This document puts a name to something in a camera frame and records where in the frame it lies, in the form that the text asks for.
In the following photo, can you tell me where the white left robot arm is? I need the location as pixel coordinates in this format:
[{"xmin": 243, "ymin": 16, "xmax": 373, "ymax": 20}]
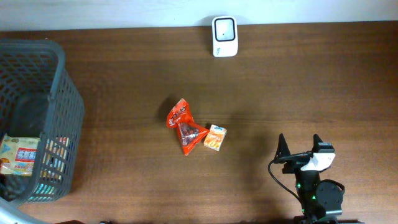
[{"xmin": 1, "ymin": 198, "xmax": 50, "ymax": 224}]

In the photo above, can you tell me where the orange juice carton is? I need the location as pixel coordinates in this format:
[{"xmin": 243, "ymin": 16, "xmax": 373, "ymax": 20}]
[{"xmin": 204, "ymin": 124, "xmax": 227, "ymax": 151}]

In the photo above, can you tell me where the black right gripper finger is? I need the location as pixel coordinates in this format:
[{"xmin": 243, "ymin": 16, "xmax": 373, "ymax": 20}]
[
  {"xmin": 274, "ymin": 133, "xmax": 291, "ymax": 159},
  {"xmin": 312, "ymin": 134, "xmax": 325, "ymax": 153}
]

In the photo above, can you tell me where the white barcode scanner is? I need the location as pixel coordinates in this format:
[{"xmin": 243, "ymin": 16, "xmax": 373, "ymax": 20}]
[{"xmin": 211, "ymin": 16, "xmax": 239, "ymax": 58}]

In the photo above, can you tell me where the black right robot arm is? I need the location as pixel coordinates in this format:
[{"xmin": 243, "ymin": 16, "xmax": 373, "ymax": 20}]
[{"xmin": 267, "ymin": 134, "xmax": 360, "ymax": 224}]

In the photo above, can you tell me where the grey plastic basket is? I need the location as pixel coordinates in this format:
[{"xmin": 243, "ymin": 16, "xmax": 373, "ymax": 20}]
[{"xmin": 1, "ymin": 39, "xmax": 85, "ymax": 207}]

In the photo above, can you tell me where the beige wet wipes pack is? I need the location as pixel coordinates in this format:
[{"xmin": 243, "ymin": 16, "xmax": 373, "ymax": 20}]
[{"xmin": 1, "ymin": 134, "xmax": 40, "ymax": 176}]

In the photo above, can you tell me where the red candy bag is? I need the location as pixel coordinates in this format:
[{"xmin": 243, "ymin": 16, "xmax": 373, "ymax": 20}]
[{"xmin": 166, "ymin": 98, "xmax": 210, "ymax": 156}]

